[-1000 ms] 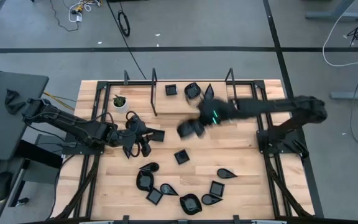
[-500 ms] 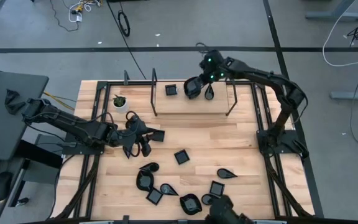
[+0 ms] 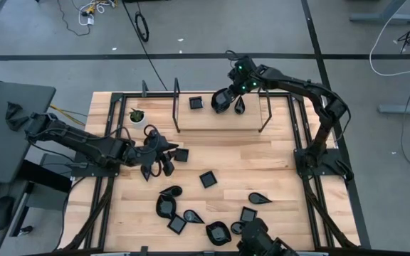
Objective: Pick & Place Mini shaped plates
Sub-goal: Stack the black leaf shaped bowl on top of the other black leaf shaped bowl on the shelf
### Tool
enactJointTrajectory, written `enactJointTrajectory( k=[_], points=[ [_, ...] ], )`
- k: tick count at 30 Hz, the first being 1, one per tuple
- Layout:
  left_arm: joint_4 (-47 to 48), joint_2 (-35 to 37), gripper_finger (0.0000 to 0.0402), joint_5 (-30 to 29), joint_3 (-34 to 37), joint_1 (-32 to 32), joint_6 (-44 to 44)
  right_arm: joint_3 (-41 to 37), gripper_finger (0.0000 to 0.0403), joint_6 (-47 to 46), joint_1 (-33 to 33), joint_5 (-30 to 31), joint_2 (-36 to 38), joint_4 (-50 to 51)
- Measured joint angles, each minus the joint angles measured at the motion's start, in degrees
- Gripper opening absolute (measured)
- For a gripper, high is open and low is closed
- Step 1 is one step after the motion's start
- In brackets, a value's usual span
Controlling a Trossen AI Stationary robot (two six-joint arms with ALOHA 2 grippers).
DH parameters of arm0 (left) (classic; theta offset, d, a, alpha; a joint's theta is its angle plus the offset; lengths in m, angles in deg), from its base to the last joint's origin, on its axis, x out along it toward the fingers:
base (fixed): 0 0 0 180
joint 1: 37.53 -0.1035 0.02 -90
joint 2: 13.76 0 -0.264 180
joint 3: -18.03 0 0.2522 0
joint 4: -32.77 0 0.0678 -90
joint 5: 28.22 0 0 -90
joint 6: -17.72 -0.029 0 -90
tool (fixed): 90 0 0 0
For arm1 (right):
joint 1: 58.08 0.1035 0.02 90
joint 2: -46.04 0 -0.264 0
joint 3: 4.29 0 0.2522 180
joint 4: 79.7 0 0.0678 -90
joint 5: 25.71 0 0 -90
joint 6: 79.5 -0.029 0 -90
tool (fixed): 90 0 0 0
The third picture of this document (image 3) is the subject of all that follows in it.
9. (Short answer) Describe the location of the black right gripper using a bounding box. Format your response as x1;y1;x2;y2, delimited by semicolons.
225;56;263;104

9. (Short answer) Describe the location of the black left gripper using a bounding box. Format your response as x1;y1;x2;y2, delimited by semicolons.
130;124;180;169

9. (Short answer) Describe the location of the black teardrop mini plate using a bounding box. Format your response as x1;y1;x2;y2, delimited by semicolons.
183;209;206;225
233;95;246;115
158;185;184;198
248;192;273;206

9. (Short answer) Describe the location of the black square mini plate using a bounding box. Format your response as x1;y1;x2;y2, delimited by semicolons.
174;148;190;163
189;95;204;110
167;214;188;236
239;206;258;223
199;170;219;189

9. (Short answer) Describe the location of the black rounded mini plate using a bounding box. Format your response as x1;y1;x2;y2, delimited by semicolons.
230;220;246;235
155;194;177;220
205;220;233;247
211;88;235;114

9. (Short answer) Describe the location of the wooden riser with black legs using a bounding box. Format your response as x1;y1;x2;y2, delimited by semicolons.
172;77;273;134

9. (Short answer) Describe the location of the small succulent in white pot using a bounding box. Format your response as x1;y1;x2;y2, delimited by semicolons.
128;108;149;129

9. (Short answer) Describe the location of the black desk base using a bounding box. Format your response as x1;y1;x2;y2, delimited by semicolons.
8;153;73;238

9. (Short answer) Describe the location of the black crumpled cloth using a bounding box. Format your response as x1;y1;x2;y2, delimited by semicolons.
4;101;31;132

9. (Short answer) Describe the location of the dark grey desk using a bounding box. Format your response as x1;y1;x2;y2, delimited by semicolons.
0;80;57;184

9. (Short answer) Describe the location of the grey table leg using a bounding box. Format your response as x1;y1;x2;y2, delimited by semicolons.
377;95;410;115
349;0;410;26

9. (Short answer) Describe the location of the black computer mouse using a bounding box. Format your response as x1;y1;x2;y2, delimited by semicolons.
0;196;16;231

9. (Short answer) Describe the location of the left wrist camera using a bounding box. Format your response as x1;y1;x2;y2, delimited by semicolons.
161;161;176;178

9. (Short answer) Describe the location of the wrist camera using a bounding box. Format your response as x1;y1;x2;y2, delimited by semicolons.
161;161;176;178
227;67;243;83

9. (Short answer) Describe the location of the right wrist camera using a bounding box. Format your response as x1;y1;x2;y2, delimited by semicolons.
227;67;243;83

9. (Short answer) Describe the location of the black aluminium rig frame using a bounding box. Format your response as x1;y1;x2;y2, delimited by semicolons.
58;90;364;252

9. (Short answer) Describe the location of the yellow cable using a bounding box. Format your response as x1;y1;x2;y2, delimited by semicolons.
49;103;88;127

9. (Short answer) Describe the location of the black coiled floor cable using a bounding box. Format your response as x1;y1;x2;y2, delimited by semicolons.
121;0;169;92

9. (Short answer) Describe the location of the white floor cable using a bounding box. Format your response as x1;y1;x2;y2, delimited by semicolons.
368;0;410;78

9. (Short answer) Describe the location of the white power strip with cables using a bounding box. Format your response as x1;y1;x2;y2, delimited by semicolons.
56;0;119;37

